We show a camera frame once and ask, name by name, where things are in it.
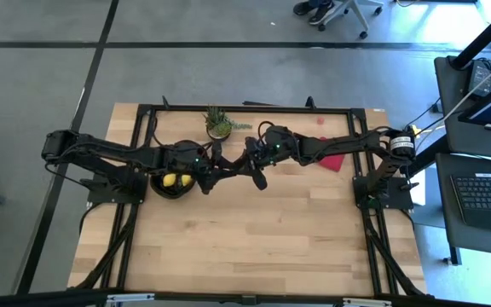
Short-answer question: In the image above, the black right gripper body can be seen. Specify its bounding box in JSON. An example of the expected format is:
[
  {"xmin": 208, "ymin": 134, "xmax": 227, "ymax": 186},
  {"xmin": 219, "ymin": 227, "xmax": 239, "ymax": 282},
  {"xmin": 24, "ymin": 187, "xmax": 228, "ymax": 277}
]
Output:
[{"xmin": 247, "ymin": 125, "xmax": 300, "ymax": 168}]

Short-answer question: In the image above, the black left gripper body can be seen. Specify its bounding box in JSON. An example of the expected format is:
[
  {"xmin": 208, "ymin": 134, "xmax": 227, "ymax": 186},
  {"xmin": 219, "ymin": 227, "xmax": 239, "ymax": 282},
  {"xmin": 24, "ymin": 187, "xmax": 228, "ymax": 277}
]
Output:
[{"xmin": 166, "ymin": 140, "xmax": 212, "ymax": 195}]

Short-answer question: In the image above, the potted green succulent plant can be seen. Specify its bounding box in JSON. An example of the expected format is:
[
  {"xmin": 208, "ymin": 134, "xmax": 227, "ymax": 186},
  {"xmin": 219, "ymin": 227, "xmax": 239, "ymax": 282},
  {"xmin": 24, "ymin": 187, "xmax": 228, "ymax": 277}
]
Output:
[{"xmin": 204, "ymin": 106, "xmax": 253, "ymax": 142}]

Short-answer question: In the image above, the red cloth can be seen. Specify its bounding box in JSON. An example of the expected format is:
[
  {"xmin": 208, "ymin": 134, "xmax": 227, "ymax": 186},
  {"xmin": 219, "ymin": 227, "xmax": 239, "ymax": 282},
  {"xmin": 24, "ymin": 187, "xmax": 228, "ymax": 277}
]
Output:
[{"xmin": 316, "ymin": 136, "xmax": 347, "ymax": 173}]

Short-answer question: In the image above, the person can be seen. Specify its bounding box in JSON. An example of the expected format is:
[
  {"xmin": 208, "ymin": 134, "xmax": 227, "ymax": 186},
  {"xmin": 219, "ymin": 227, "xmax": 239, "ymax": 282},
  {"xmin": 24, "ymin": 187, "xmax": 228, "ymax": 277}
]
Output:
[{"xmin": 292, "ymin": 0, "xmax": 336, "ymax": 26}]

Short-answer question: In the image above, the white paper sheet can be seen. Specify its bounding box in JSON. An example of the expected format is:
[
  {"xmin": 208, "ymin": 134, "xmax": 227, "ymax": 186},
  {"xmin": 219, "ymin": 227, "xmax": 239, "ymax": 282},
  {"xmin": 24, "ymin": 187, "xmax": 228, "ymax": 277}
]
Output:
[{"xmin": 407, "ymin": 169, "xmax": 428, "ymax": 206}]

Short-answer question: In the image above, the white office chair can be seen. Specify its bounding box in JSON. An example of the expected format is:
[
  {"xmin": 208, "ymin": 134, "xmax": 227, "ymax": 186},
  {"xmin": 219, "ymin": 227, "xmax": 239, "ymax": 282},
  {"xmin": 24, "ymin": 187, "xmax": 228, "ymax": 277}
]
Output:
[{"xmin": 317, "ymin": 0, "xmax": 385, "ymax": 40}]

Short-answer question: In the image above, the black desk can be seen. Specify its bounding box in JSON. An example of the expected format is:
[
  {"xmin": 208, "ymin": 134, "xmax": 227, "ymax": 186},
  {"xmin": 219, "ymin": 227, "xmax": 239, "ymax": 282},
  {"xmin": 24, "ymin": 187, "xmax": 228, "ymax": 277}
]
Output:
[
  {"xmin": 435, "ymin": 152, "xmax": 491, "ymax": 266},
  {"xmin": 434, "ymin": 55, "xmax": 491, "ymax": 161}
]

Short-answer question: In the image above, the black power brick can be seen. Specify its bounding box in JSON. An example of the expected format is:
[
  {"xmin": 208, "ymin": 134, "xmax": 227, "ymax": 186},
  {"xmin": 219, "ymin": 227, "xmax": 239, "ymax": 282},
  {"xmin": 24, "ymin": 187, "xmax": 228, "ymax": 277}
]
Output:
[{"xmin": 466, "ymin": 58, "xmax": 491, "ymax": 98}]

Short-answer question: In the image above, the black laptop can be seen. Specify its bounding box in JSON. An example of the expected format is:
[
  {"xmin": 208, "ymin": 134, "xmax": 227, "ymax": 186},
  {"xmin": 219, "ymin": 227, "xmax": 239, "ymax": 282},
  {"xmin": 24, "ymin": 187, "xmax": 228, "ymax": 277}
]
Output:
[{"xmin": 449, "ymin": 172, "xmax": 491, "ymax": 235}]

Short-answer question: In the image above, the black diagonal beam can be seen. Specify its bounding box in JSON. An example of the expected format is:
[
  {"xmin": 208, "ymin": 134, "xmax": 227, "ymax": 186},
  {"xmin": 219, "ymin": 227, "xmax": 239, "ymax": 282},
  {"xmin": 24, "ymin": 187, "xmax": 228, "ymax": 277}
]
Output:
[{"xmin": 398, "ymin": 0, "xmax": 491, "ymax": 176}]

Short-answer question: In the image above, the black aluminium table frame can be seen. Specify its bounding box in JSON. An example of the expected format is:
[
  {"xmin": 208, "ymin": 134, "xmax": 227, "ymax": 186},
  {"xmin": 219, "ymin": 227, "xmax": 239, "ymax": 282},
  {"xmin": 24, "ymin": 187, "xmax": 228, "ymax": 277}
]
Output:
[{"xmin": 74, "ymin": 101, "xmax": 430, "ymax": 299}]

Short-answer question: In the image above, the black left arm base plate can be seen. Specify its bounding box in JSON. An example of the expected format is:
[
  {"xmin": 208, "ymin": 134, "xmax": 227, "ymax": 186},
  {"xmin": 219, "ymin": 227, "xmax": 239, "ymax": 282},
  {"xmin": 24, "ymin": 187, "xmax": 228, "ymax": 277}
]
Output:
[{"xmin": 86, "ymin": 177, "xmax": 148, "ymax": 205}]

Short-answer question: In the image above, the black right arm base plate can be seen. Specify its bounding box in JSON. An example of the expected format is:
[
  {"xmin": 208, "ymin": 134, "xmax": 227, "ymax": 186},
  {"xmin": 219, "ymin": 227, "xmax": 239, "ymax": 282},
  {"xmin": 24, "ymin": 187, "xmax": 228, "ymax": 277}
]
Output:
[{"xmin": 353, "ymin": 175, "xmax": 420, "ymax": 210}]

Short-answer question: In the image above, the silver metal bracket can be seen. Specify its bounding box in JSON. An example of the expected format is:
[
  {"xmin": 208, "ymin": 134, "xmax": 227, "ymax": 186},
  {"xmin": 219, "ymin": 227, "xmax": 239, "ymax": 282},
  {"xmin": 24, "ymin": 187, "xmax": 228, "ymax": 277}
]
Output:
[
  {"xmin": 341, "ymin": 298, "xmax": 394, "ymax": 307},
  {"xmin": 106, "ymin": 293, "xmax": 156, "ymax": 305}
]

